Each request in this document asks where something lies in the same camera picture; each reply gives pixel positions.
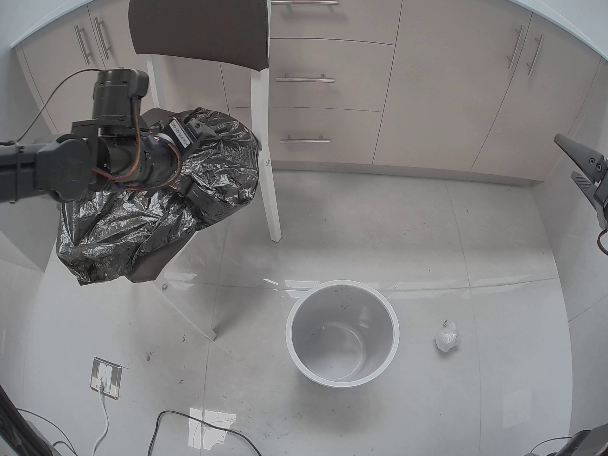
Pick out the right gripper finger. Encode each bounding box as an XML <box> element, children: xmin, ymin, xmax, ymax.
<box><xmin>554</xmin><ymin>133</ymin><xmax>608</xmax><ymax>182</ymax></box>
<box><xmin>570</xmin><ymin>171</ymin><xmax>608</xmax><ymax>230</ymax></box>

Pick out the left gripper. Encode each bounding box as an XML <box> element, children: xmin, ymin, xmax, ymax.
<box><xmin>142</xmin><ymin>133</ymin><xmax>188</xmax><ymax>193</ymax></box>

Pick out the black plastic bag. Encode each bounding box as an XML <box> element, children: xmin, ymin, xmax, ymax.
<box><xmin>56</xmin><ymin>107</ymin><xmax>261</xmax><ymax>285</ymax></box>

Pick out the crumpled clear plastic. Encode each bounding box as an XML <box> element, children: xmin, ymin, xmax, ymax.
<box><xmin>434</xmin><ymin>320</ymin><xmax>461</xmax><ymax>353</ymax></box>

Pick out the white trash bin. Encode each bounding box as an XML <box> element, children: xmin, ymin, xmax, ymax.
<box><xmin>285</xmin><ymin>280</ymin><xmax>400</xmax><ymax>389</ymax></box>

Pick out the dark grey white-framed chair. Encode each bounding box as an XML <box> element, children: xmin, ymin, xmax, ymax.
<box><xmin>128</xmin><ymin>0</ymin><xmax>282</xmax><ymax>342</ymax></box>

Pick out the beige cabinet with drawers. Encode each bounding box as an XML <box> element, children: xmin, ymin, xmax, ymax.
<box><xmin>12</xmin><ymin>0</ymin><xmax>608</xmax><ymax>190</ymax></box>

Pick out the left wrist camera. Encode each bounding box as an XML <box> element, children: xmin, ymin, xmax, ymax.
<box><xmin>168</xmin><ymin>117</ymin><xmax>212</xmax><ymax>158</ymax></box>

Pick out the black cable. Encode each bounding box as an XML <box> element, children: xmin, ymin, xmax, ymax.
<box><xmin>529</xmin><ymin>436</ymin><xmax>573</xmax><ymax>456</ymax></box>
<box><xmin>149</xmin><ymin>410</ymin><xmax>263</xmax><ymax>456</ymax></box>
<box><xmin>16</xmin><ymin>68</ymin><xmax>103</xmax><ymax>144</ymax></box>
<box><xmin>16</xmin><ymin>408</ymin><xmax>79</xmax><ymax>456</ymax></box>

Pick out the white cable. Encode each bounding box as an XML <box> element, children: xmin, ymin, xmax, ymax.
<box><xmin>92</xmin><ymin>387</ymin><xmax>113</xmax><ymax>456</ymax></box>

